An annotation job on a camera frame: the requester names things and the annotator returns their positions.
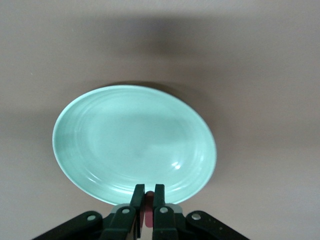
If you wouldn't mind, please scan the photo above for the green plate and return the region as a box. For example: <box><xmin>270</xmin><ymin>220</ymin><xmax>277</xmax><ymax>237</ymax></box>
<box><xmin>51</xmin><ymin>84</ymin><xmax>217</xmax><ymax>207</ymax></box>

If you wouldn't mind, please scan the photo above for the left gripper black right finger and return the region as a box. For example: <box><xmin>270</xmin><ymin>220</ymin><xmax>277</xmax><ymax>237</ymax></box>
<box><xmin>151</xmin><ymin>184</ymin><xmax>251</xmax><ymax>240</ymax></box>

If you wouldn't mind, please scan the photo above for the dark red foam letter l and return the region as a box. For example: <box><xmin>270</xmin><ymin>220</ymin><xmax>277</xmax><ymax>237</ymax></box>
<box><xmin>144</xmin><ymin>190</ymin><xmax>155</xmax><ymax>229</ymax></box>

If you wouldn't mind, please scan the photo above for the brown paper table cover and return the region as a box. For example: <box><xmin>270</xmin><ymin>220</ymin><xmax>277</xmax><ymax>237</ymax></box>
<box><xmin>0</xmin><ymin>0</ymin><xmax>320</xmax><ymax>240</ymax></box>

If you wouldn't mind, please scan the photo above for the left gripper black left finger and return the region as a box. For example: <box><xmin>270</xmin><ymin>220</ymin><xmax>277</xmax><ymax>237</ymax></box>
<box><xmin>31</xmin><ymin>184</ymin><xmax>146</xmax><ymax>240</ymax></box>

